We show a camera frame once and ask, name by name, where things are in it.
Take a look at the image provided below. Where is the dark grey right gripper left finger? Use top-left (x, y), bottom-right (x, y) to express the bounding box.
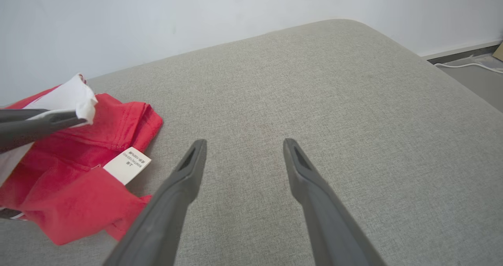
top-left (103, 139), bottom-right (207, 266)

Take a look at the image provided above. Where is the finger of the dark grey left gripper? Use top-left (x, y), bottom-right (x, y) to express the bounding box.
top-left (0, 108), bottom-right (50, 124)
top-left (0, 110), bottom-right (87, 154)

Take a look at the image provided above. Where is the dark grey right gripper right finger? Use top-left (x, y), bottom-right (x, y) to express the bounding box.
top-left (283, 138), bottom-right (387, 266)

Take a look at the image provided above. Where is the red jersey with number print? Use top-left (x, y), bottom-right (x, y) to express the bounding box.
top-left (0, 73), bottom-right (163, 246)

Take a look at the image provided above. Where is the grey fabric sofa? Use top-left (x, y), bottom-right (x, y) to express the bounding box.
top-left (0, 18), bottom-right (503, 266)

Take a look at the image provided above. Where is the white baseboard strip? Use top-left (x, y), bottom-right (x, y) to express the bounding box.
top-left (420, 40), bottom-right (503, 59)

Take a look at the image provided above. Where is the white floor cable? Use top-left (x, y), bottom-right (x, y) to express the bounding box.
top-left (434, 62), bottom-right (503, 75)

